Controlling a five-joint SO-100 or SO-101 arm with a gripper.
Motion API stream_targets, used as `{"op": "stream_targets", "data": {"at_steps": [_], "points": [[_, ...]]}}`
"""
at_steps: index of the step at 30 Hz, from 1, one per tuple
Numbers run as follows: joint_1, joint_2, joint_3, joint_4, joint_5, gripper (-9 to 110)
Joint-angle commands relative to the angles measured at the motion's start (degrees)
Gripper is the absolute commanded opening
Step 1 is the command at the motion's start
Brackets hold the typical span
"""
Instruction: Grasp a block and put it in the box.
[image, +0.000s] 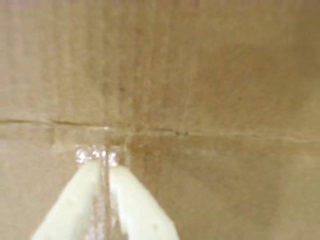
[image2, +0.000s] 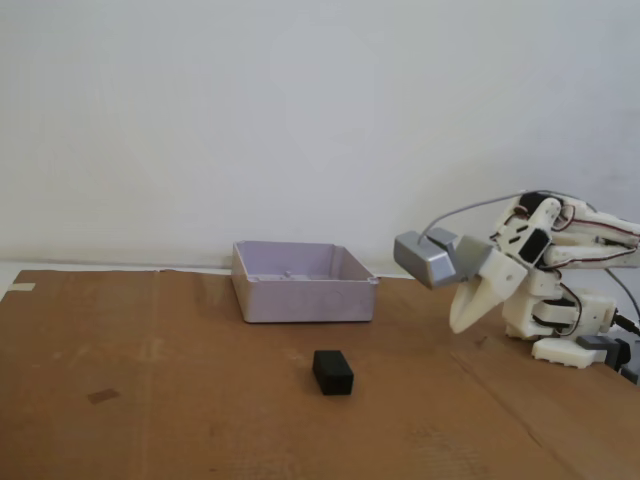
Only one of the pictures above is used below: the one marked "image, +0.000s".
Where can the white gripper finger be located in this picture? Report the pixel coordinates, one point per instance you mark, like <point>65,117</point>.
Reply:
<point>75,205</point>
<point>142,212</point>

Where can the clear glossy tape strip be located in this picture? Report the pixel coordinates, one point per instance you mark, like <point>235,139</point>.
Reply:
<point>82,155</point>

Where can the brown cardboard sheet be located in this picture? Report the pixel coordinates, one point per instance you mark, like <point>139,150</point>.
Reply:
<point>200,75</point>

